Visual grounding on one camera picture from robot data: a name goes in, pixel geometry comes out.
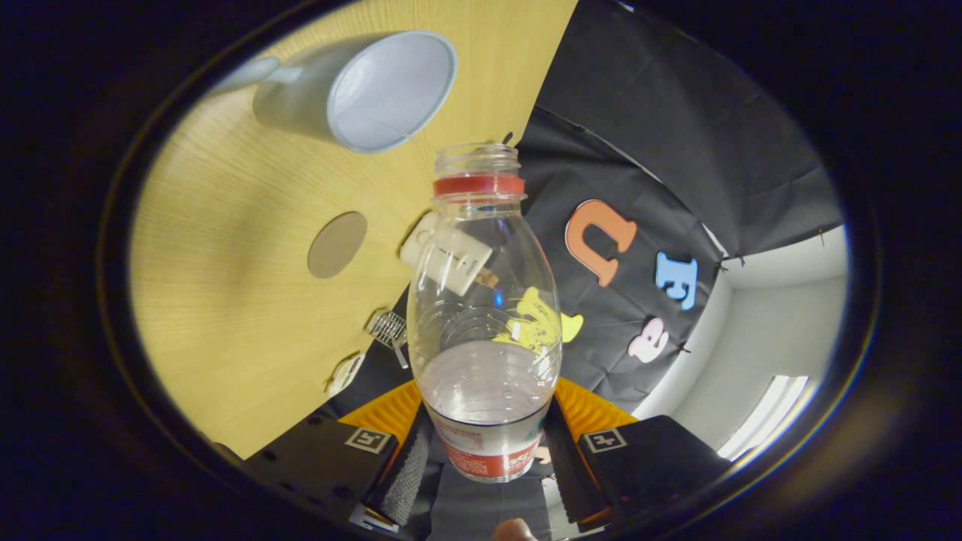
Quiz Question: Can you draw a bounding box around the white toaster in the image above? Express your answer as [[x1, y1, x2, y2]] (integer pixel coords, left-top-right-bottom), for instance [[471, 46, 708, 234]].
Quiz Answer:
[[398, 212, 497, 296]]

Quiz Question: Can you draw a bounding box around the small metal rack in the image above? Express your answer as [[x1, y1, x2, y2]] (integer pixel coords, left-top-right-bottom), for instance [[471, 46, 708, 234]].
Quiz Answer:
[[365, 310, 410, 369]]

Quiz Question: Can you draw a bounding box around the white cup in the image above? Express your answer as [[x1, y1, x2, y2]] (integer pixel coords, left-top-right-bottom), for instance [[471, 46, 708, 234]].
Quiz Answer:
[[210, 30, 458, 155]]

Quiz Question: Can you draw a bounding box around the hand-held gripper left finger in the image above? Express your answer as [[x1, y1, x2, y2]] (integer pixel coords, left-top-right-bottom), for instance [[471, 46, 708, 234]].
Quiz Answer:
[[244, 379, 435, 530]]

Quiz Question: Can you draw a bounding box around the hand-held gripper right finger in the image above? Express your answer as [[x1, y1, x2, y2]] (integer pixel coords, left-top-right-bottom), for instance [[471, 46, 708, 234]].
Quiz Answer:
[[543, 376, 734, 527]]

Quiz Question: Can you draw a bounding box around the wooden table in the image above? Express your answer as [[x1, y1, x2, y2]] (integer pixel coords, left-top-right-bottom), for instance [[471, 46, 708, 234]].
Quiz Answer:
[[129, 0, 579, 461]]

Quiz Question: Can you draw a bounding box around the round brown coaster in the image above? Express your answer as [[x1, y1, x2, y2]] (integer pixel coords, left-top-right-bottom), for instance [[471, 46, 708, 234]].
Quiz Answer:
[[307, 211, 369, 280]]

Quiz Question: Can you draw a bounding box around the small ceiling light panel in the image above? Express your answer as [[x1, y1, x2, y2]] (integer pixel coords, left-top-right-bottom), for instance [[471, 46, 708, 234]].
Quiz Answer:
[[716, 374, 811, 461]]

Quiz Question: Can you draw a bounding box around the clear plastic juice bottle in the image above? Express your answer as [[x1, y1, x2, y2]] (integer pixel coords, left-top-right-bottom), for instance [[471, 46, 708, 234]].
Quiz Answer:
[[406, 143, 564, 484]]

